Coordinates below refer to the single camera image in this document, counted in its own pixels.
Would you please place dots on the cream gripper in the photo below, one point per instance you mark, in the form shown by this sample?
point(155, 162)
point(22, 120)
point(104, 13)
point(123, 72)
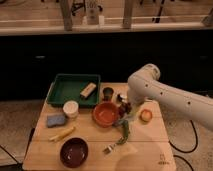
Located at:
point(135, 108)

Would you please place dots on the dark grape bunch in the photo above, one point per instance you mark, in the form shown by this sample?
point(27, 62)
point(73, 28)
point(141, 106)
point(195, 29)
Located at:
point(124, 108)

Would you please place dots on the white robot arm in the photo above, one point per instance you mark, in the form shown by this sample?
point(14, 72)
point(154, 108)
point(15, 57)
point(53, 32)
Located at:
point(145, 83)

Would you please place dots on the wooden block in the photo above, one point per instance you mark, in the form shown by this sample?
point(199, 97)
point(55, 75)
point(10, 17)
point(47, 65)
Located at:
point(87, 90)

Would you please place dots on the wooden post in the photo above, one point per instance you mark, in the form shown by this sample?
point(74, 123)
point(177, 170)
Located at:
point(66, 14)
point(127, 15)

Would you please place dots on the grey cloth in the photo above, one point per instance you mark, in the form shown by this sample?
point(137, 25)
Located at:
point(120, 121)

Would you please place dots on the yellow banana toy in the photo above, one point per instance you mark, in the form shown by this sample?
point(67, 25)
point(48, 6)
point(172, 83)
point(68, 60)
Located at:
point(62, 134)

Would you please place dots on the dark purple bowl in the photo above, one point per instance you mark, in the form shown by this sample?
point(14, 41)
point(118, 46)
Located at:
point(74, 152)

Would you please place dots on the green plastic tray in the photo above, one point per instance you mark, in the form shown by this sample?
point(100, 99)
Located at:
point(68, 87)

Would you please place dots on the wooden post left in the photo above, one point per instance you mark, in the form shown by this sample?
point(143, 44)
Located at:
point(66, 14)

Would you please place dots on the red orange bowl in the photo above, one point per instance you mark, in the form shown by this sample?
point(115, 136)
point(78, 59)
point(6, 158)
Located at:
point(105, 114)

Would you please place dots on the white handled brush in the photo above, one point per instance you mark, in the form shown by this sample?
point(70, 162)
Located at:
point(122, 98)

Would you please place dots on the white cup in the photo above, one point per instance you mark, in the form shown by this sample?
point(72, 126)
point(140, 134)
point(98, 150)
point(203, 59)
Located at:
point(70, 108)

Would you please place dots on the blue sponge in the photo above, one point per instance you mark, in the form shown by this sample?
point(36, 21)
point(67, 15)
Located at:
point(55, 120)

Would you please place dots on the dark metal cup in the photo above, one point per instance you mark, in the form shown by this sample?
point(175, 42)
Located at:
point(107, 93)

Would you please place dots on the wooden post right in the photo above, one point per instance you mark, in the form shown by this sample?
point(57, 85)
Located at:
point(127, 15)

